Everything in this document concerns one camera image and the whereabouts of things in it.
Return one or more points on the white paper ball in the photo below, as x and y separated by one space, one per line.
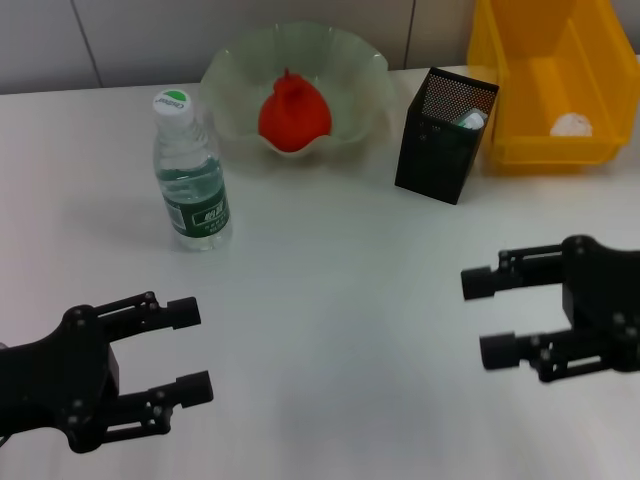
571 125

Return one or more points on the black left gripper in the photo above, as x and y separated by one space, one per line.
60 385

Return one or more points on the yellow plastic storage bin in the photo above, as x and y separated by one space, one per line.
525 75

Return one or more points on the orange fruit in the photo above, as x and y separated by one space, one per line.
295 115

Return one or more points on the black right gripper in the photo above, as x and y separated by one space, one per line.
605 295

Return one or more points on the clear plastic water bottle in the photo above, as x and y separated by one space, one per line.
195 150

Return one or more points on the silver marker pen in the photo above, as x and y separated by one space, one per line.
477 121

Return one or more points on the green glass fruit bowl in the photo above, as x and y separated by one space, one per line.
350 75

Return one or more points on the black mesh pen holder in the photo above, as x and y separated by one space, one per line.
430 160

